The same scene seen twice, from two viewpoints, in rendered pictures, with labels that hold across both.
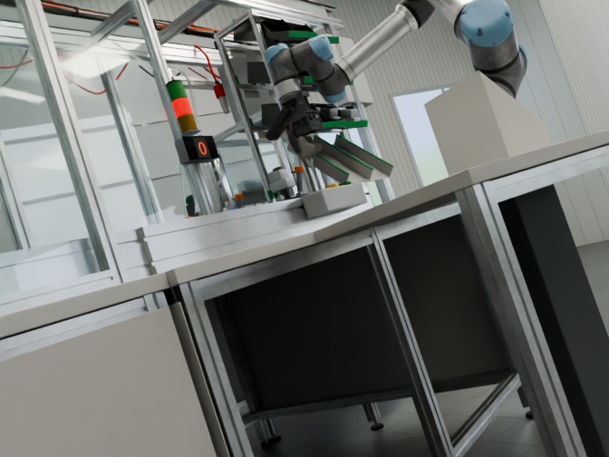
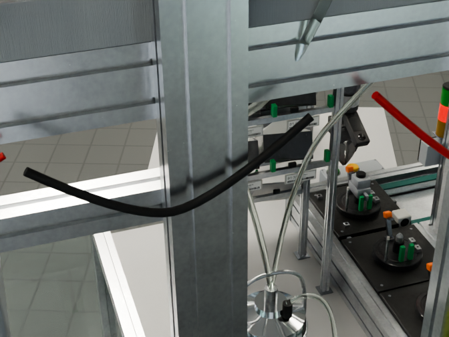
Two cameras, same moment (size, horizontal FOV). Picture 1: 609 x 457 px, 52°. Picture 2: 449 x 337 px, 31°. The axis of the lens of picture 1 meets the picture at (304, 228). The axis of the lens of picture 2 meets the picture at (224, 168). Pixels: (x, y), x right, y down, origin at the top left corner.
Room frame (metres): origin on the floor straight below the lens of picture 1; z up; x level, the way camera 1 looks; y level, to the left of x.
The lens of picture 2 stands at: (3.75, 0.92, 2.43)
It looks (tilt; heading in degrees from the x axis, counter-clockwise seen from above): 33 degrees down; 217
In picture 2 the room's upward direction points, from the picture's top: 1 degrees counter-clockwise
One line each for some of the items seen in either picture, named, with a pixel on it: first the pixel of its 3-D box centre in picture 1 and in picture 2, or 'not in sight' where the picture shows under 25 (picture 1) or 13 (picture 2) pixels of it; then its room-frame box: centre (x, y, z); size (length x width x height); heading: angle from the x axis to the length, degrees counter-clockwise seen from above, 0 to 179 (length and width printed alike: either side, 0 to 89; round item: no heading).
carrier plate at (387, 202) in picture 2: not in sight; (357, 208); (1.87, 0.02, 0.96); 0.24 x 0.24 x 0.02; 54
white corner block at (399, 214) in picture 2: not in sight; (401, 218); (1.85, 0.16, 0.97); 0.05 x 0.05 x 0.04; 54
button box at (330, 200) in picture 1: (335, 199); (351, 176); (1.68, -0.10, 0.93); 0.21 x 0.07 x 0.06; 144
